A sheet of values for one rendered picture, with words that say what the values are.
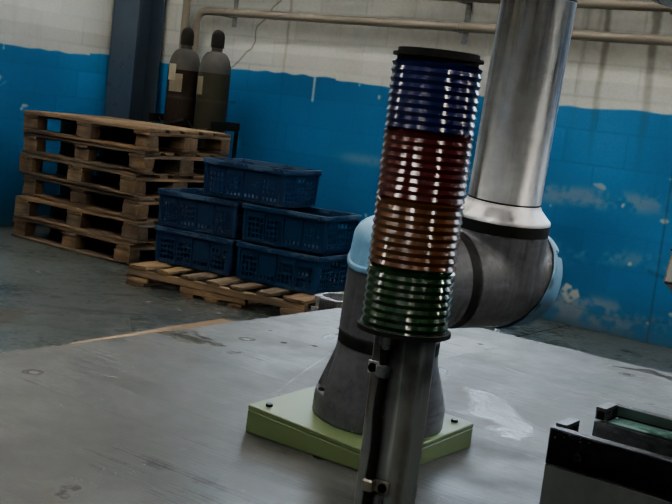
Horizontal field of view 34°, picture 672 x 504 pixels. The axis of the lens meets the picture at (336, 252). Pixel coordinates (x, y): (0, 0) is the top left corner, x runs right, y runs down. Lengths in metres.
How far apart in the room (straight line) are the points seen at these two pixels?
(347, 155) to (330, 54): 0.73
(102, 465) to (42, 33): 7.59
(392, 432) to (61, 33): 8.07
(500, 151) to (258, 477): 0.45
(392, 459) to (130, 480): 0.40
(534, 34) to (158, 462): 0.61
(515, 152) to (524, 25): 0.14
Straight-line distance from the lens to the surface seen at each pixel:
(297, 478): 1.15
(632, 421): 1.08
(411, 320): 0.73
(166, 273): 6.45
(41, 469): 1.12
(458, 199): 0.73
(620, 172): 6.89
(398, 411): 0.76
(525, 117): 1.27
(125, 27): 8.91
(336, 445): 1.20
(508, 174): 1.28
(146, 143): 7.19
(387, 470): 0.77
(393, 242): 0.72
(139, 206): 7.22
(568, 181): 7.02
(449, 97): 0.72
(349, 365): 1.23
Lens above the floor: 1.18
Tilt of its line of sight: 7 degrees down
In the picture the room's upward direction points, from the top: 7 degrees clockwise
